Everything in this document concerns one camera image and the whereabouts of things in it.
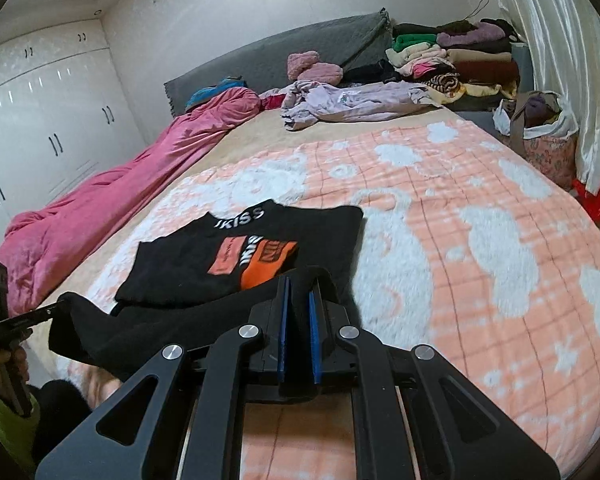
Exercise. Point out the cream satin curtain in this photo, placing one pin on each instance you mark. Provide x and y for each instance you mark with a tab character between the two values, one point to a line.
564	41

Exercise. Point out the white wardrobe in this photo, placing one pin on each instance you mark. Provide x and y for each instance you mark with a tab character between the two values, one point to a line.
63	115

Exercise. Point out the stack of folded clothes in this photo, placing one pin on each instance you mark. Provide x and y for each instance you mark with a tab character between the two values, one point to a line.
464	65

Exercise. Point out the pink velvet quilt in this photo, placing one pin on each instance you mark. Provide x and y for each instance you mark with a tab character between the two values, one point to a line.
42	247

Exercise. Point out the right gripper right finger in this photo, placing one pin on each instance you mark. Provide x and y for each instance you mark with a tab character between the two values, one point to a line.
415	414

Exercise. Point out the pink fluffy pillow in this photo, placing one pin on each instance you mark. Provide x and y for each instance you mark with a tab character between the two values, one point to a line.
307	66

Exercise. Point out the red cloth near pillows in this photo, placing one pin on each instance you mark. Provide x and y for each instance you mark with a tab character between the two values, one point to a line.
272	101

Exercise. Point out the beige bed sheet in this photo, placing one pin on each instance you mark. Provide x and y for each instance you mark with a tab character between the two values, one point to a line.
262	133

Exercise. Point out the bag of clothes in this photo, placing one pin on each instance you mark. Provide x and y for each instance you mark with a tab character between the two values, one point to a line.
541	128

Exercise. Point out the black printed sweater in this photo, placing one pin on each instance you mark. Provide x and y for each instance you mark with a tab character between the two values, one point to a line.
200	281

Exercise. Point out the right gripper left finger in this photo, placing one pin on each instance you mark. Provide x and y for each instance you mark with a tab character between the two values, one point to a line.
173	418

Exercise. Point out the blue cloth on quilt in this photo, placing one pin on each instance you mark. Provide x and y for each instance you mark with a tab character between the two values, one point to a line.
204	95

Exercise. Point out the person's left hand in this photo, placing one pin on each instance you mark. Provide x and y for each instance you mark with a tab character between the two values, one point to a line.
17	358

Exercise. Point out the green sleeve forearm left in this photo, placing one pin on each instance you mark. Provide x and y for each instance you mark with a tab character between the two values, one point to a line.
17	435

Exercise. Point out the lilac crumpled garment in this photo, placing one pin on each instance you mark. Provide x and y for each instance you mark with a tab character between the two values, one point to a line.
309	102

